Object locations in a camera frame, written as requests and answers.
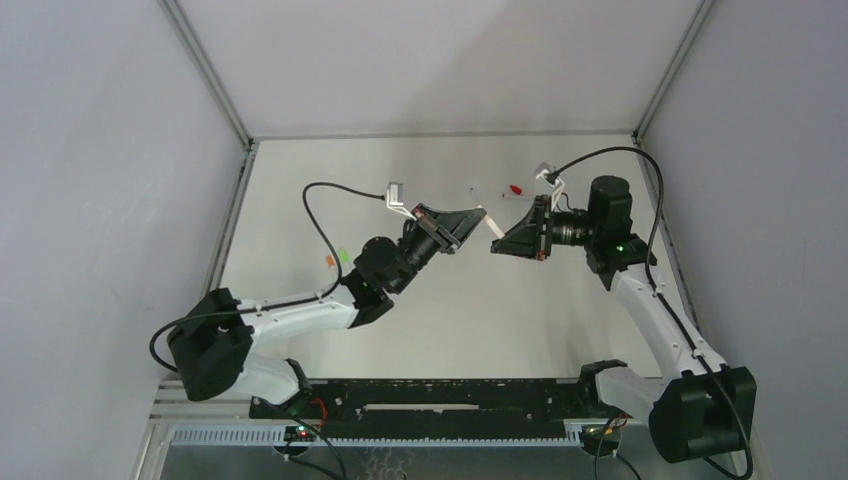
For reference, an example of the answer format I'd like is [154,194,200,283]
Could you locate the white pen orange tip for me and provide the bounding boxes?
[485,216,504,239]

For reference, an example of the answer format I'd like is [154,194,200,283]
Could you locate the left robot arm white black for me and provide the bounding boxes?
[167,204,487,405]

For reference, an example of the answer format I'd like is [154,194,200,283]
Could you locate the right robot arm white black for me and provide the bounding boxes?
[490,175,757,463]

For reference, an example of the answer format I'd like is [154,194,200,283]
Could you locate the small circuit board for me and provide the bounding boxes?
[283,425,319,444]

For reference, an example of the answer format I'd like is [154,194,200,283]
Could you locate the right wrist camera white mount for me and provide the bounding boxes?
[534,162,565,211]

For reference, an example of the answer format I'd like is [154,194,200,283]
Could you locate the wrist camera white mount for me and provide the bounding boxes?
[384,182,417,221]
[534,162,565,211]

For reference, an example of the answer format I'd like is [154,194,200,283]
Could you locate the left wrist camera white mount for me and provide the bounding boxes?
[384,182,417,221]

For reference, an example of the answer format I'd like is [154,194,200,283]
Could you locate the left black camera cable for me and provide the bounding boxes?
[148,182,389,374]

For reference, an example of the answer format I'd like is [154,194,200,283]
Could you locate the black camera cable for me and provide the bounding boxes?
[546,146,755,480]
[148,182,389,374]

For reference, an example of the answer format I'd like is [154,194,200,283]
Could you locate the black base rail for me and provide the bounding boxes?
[248,377,624,442]

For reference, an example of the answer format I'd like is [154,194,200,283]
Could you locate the aluminium frame profile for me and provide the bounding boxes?
[200,141,259,299]

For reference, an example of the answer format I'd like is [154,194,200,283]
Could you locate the right black camera cable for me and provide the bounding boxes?
[546,146,755,480]

